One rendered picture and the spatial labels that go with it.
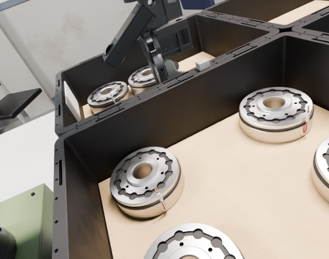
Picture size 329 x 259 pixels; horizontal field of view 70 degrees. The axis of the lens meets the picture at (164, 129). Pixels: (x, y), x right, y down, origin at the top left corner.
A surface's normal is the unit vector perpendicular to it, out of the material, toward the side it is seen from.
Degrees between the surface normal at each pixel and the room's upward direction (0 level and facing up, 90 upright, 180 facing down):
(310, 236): 0
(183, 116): 90
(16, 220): 2
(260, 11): 90
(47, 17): 90
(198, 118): 90
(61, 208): 0
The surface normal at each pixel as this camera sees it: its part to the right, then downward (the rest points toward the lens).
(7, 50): 0.34, 0.51
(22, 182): -0.28, -0.75
